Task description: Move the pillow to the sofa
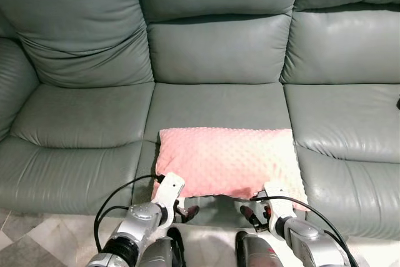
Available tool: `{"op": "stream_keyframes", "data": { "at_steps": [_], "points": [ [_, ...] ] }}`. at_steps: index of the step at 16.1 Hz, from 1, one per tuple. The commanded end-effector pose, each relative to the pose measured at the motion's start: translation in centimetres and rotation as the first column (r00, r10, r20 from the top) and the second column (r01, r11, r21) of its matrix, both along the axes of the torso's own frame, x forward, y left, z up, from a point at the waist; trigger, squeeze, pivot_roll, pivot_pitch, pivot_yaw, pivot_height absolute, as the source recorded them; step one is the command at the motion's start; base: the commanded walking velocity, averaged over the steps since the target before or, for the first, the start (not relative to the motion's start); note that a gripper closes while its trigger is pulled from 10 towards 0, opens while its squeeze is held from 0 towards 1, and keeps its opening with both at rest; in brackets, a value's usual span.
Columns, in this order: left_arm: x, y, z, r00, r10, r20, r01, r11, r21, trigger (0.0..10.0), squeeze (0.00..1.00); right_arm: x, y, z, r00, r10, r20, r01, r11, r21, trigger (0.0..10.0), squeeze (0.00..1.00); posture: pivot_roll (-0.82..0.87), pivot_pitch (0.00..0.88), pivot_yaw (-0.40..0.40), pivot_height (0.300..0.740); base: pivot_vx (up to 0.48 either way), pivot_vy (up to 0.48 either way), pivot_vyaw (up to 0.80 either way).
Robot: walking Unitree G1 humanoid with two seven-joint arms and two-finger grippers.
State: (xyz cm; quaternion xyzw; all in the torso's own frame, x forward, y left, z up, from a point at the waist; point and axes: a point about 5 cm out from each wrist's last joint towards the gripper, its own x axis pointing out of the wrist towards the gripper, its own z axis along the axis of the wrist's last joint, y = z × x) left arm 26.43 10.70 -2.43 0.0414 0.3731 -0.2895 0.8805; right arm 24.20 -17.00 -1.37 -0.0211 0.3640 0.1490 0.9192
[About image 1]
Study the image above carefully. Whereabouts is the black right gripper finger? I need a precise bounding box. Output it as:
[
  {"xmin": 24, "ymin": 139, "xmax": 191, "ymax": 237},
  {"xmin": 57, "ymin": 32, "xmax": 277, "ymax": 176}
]
[{"xmin": 240, "ymin": 203, "xmax": 262, "ymax": 233}]

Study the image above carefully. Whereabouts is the pink dotted pillow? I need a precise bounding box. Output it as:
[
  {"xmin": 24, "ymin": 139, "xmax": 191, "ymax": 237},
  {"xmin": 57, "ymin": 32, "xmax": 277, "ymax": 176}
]
[{"xmin": 152, "ymin": 127, "xmax": 309, "ymax": 212}]

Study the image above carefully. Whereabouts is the grey-green leather sofa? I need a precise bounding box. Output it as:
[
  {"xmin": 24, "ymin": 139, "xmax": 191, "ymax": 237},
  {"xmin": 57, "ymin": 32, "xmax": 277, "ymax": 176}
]
[{"xmin": 0, "ymin": 0, "xmax": 400, "ymax": 241}]

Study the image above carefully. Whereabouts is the silver robot right leg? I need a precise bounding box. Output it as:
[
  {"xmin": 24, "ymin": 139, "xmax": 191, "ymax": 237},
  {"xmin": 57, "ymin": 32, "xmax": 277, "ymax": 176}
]
[{"xmin": 236, "ymin": 231, "xmax": 285, "ymax": 267}]

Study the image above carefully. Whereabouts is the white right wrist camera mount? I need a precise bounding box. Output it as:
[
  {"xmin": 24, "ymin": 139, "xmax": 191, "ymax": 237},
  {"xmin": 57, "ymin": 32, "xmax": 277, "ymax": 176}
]
[{"xmin": 262, "ymin": 181, "xmax": 298, "ymax": 219}]

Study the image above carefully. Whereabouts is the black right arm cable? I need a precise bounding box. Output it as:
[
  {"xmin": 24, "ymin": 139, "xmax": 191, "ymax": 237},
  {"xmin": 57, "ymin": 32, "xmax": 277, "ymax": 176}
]
[{"xmin": 249, "ymin": 195, "xmax": 360, "ymax": 267}]

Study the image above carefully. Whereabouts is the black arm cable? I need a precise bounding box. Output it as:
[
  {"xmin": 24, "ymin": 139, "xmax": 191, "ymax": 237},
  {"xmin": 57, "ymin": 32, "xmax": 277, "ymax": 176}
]
[
  {"xmin": 249, "ymin": 195, "xmax": 360, "ymax": 267},
  {"xmin": 94, "ymin": 174, "xmax": 164, "ymax": 253}
]

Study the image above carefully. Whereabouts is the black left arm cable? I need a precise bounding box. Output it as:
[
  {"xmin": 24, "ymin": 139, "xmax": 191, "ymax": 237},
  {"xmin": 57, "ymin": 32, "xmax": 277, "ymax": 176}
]
[{"xmin": 94, "ymin": 174, "xmax": 164, "ymax": 253}]

